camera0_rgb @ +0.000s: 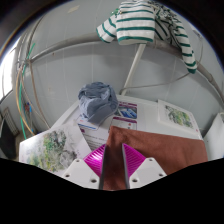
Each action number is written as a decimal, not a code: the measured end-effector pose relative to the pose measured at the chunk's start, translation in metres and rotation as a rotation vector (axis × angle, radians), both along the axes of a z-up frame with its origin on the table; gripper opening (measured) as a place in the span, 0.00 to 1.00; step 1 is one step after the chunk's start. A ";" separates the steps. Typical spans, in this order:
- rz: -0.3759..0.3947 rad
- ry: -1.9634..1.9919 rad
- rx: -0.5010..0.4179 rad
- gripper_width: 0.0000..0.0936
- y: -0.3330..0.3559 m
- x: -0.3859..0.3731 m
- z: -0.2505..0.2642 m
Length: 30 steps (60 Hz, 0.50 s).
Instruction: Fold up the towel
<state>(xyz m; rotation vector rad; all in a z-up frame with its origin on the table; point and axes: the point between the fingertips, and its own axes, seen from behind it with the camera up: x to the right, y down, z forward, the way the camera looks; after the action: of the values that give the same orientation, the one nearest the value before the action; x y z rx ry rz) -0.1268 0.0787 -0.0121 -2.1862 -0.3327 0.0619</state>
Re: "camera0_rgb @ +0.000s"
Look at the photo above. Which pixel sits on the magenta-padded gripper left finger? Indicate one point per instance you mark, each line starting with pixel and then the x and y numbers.
pixel 95 163

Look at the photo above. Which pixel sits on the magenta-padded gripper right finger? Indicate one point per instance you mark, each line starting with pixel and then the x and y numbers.
pixel 133 161

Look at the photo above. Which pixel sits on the brown towel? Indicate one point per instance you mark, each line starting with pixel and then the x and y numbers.
pixel 160 146

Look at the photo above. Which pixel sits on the white text leaflet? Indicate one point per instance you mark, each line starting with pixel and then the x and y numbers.
pixel 95 138

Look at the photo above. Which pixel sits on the large landscape painting booklet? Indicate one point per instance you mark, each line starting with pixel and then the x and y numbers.
pixel 50 146

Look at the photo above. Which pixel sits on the leaflet with blue picture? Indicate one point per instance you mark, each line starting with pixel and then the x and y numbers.
pixel 126 110

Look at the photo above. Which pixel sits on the grey-blue crumpled cloth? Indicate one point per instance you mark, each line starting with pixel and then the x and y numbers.
pixel 96 101

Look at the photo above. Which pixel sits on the small landscape painting print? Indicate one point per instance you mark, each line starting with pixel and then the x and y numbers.
pixel 178 116

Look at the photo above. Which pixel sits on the white upright pipe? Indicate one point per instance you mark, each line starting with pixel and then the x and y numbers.
pixel 135 63

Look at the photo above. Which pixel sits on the bright window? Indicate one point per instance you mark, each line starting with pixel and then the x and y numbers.
pixel 8 73

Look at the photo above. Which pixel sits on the green white striped garment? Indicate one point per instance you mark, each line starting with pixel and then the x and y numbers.
pixel 133 23

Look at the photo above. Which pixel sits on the long grey wall pipe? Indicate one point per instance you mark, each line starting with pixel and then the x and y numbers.
pixel 66 45

